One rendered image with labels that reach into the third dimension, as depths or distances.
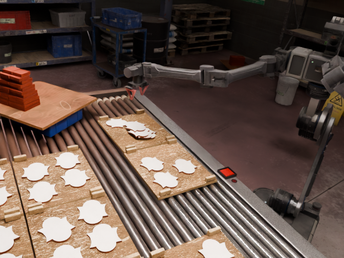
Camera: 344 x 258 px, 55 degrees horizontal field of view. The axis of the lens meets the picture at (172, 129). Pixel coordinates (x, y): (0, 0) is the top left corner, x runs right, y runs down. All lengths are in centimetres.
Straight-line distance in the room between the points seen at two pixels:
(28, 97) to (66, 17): 385
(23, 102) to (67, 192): 70
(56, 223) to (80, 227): 10
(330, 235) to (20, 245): 246
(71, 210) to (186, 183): 57
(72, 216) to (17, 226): 21
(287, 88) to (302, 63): 325
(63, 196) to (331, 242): 223
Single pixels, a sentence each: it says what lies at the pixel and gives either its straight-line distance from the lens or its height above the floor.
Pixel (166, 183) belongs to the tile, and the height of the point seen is 95.
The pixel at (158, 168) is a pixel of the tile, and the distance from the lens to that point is 177.
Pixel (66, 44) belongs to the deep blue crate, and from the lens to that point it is 601.
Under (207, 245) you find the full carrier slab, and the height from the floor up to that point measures 95.
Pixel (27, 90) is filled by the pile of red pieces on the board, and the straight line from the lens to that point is 212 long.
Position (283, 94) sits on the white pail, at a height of 17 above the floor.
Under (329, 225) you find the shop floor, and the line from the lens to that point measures 329.
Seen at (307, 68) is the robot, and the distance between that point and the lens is 204.
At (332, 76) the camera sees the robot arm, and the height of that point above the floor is 157.
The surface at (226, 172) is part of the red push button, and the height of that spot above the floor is 93.
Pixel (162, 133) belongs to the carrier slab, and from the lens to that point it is 210.
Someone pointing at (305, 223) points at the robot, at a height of 24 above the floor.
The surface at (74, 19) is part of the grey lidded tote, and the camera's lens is 597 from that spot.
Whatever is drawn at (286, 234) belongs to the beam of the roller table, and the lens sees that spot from 162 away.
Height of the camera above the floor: 198
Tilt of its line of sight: 29 degrees down
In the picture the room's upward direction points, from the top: 6 degrees clockwise
